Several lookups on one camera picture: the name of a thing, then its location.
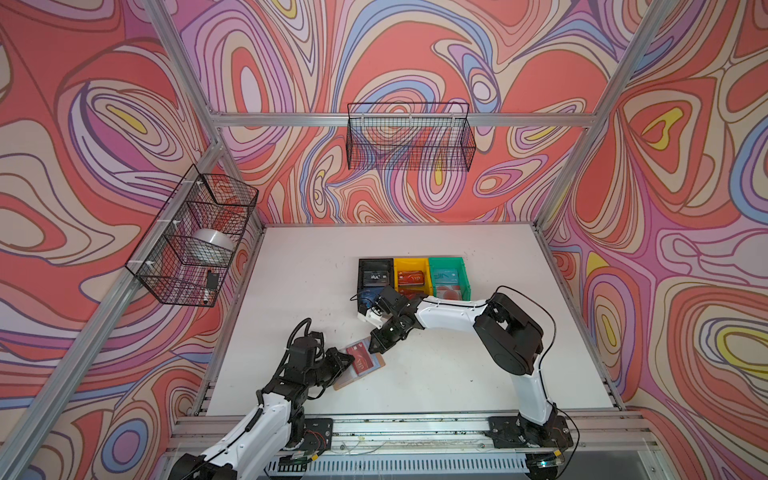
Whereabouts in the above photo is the teal card in green bin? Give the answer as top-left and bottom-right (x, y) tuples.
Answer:
(431, 268), (460, 285)

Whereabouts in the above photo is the wall wire basket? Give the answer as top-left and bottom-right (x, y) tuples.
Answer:
(346, 100), (477, 172)
(125, 165), (259, 308)

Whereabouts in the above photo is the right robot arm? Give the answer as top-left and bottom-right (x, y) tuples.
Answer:
(358, 286), (574, 451)

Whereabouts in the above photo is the blue VIP credit card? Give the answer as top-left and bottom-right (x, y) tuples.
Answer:
(358, 288), (382, 308)

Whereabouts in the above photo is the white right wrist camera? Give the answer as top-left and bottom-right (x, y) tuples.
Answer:
(357, 307), (387, 329)

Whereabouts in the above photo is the aluminium front rail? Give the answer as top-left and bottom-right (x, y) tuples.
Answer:
(161, 409), (661, 457)

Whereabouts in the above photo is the green storage bin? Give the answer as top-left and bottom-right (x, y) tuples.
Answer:
(428, 257), (472, 301)

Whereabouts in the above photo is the red white card green bin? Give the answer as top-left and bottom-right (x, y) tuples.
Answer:
(436, 285), (463, 301)

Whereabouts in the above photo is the tan leather card holder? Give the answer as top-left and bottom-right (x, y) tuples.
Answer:
(333, 337), (385, 391)

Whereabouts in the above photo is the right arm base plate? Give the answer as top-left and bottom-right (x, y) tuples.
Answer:
(484, 414), (574, 450)

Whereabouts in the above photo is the red card upper yellow bin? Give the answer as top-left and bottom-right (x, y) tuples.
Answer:
(398, 270), (426, 287)

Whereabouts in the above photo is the yellow storage bin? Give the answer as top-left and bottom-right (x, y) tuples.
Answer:
(394, 257), (433, 297)

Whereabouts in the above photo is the black card in bin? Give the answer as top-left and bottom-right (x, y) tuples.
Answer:
(362, 270), (390, 288)

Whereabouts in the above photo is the left wall wire basket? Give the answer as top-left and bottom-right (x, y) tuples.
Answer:
(125, 165), (259, 308)

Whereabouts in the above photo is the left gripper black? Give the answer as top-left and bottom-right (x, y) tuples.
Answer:
(300, 349), (354, 390)

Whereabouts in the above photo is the small black device in basket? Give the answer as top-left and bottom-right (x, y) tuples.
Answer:
(205, 270), (220, 295)

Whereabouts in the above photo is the black storage bin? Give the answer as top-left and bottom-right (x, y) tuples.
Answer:
(355, 258), (395, 314)

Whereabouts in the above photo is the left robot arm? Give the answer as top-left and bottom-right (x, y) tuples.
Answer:
(168, 318), (355, 479)

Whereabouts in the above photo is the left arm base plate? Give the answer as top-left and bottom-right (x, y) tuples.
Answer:
(284, 417), (334, 453)

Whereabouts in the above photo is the back wall wire basket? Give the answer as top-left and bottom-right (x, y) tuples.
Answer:
(346, 100), (477, 172)

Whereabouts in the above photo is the grey tape roll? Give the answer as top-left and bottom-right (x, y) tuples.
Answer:
(187, 228), (235, 266)

